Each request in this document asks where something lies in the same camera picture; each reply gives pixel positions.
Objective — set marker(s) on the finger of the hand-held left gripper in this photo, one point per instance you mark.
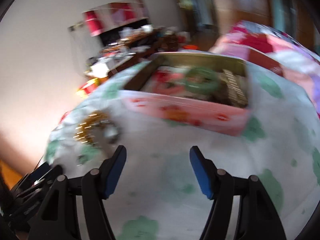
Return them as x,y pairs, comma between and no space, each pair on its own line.
37,180

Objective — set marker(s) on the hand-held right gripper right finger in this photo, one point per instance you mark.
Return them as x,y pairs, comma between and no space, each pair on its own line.
201,175

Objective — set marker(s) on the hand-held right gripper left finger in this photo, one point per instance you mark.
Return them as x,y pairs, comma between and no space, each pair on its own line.
113,175

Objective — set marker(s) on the pink tin box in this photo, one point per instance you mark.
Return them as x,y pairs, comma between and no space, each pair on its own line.
195,115

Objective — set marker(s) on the green jade bangle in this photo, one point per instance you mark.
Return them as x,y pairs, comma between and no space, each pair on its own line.
200,86

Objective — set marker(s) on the red pouch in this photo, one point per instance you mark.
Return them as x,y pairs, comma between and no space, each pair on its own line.
165,83

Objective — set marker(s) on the white tablecloth with green print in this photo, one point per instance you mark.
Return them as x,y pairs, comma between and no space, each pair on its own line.
162,160

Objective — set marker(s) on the red cylindrical canister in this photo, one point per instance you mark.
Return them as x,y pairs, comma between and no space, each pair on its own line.
90,87

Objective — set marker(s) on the white box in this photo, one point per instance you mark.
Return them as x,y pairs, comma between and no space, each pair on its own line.
98,68

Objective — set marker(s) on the orange item on floor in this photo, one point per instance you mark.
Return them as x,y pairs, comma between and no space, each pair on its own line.
190,47

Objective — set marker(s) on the dark wooden television cabinet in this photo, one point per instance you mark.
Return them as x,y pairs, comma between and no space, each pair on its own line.
150,45

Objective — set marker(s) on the pink patchwork quilt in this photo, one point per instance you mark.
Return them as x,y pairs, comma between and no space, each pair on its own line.
275,47

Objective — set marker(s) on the brown wooden wardrobe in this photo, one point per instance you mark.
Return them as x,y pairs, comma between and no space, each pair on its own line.
237,5

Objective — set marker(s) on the wall power socket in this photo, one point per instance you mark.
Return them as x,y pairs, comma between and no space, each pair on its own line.
75,27

